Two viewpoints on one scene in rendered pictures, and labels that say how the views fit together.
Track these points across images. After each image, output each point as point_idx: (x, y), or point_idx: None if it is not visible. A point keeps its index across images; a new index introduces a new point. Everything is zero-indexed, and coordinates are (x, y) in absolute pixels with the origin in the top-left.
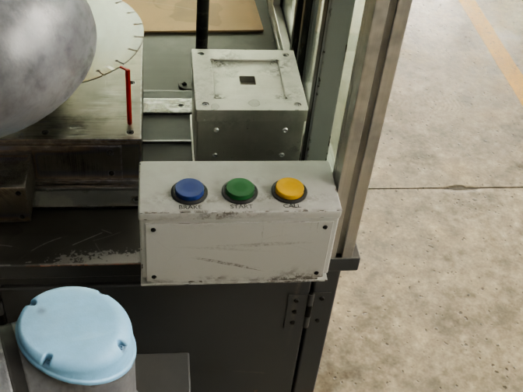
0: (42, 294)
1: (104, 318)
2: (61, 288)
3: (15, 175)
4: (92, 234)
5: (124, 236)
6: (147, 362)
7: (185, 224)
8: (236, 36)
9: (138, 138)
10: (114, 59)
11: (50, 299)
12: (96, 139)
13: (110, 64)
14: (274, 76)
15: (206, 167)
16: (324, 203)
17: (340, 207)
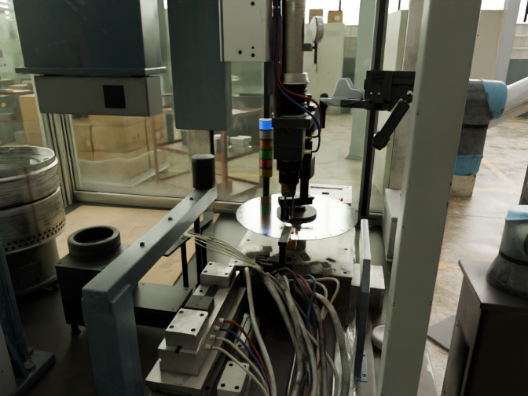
0: (524, 211)
1: (526, 206)
2: (516, 210)
3: (371, 268)
4: (387, 273)
5: (387, 265)
6: (468, 267)
7: None
8: (220, 221)
9: (352, 229)
10: (330, 200)
11: (526, 210)
12: (352, 237)
13: (335, 201)
14: (323, 188)
15: (394, 206)
16: None
17: None
